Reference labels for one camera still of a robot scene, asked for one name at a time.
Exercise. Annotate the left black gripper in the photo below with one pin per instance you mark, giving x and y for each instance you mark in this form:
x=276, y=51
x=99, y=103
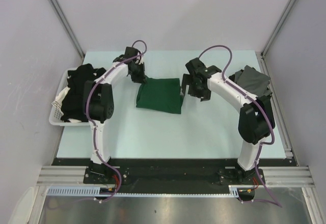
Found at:
x=141, y=78

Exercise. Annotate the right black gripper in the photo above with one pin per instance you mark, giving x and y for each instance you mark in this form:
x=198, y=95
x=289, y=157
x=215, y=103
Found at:
x=204, y=94

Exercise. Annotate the green t shirt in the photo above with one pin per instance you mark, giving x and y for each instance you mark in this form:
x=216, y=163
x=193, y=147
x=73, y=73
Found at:
x=163, y=94

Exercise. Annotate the white plastic basket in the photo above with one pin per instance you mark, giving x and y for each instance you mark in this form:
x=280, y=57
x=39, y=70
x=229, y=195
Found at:
x=55, y=114

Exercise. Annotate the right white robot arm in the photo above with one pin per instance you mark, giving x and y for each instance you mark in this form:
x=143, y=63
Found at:
x=256, y=120

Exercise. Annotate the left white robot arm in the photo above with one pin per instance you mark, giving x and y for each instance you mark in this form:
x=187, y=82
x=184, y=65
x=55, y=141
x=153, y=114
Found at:
x=99, y=106

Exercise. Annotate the black t shirt in basket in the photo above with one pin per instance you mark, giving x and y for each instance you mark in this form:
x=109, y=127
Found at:
x=77, y=78

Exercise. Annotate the white t shirt in basket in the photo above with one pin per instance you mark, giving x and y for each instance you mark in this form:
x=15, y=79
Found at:
x=58, y=100

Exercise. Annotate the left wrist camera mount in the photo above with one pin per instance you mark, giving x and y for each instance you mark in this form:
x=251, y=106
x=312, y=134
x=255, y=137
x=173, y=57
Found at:
x=139, y=61

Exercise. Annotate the left aluminium corner post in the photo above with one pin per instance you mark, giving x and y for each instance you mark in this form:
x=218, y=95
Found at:
x=67, y=27

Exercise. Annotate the aluminium corner post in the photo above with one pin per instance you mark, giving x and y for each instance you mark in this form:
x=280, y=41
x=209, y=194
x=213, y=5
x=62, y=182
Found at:
x=280, y=23
x=67, y=27

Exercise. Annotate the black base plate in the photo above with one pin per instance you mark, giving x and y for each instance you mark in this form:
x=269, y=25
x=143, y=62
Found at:
x=175, y=188

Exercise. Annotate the blue slotted cable duct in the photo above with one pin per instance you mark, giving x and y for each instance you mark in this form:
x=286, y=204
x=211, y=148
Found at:
x=73, y=190

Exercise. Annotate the right aluminium corner post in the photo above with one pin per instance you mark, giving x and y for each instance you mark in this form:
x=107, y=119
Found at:
x=280, y=23

